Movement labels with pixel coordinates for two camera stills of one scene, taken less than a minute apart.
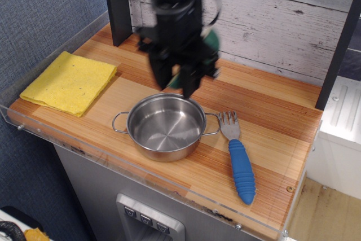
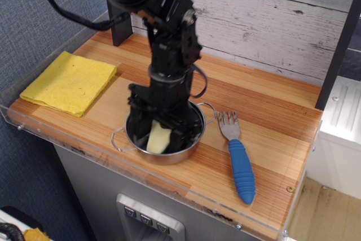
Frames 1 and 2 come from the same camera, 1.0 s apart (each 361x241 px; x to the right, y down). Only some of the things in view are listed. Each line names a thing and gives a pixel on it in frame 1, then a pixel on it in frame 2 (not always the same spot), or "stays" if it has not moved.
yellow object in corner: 35,234 stays
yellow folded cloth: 71,84 stays
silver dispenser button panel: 140,222 stays
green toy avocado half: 211,45 -> 158,139
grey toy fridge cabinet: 96,184 stays
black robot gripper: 177,35 -> 167,95
